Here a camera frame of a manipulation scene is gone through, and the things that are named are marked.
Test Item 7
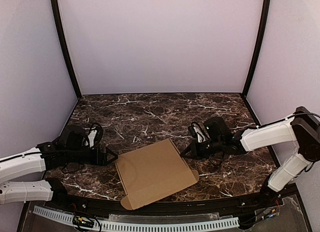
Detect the brown cardboard box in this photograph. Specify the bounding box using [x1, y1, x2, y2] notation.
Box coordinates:
[115, 139, 199, 211]

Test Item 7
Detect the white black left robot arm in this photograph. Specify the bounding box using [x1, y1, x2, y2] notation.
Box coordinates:
[0, 122, 119, 205]

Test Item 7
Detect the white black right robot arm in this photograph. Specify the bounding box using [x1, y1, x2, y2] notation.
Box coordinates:
[180, 106, 320, 193]

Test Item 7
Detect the small green circuit board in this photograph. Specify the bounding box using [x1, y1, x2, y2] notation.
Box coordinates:
[72, 216, 95, 228]

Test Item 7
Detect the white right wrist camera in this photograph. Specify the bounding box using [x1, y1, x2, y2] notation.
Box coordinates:
[188, 123, 209, 143]

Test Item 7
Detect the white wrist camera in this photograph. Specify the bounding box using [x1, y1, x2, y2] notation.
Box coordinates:
[188, 123, 209, 143]
[87, 127, 100, 148]

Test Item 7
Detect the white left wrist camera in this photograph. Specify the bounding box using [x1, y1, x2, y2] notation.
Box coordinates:
[87, 127, 100, 148]

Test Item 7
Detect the black front table rail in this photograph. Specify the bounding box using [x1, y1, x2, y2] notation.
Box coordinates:
[44, 193, 284, 217]

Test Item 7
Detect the white slotted cable duct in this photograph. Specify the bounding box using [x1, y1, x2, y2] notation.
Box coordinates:
[33, 205, 239, 232]

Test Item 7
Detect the black left frame post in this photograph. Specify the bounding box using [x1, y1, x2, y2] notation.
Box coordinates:
[50, 0, 82, 100]

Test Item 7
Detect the black frame post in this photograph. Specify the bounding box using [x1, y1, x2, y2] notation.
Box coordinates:
[241, 0, 271, 99]
[50, 0, 82, 100]

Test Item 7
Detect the black right frame post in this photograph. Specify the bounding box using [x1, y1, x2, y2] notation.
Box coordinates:
[241, 0, 271, 99]

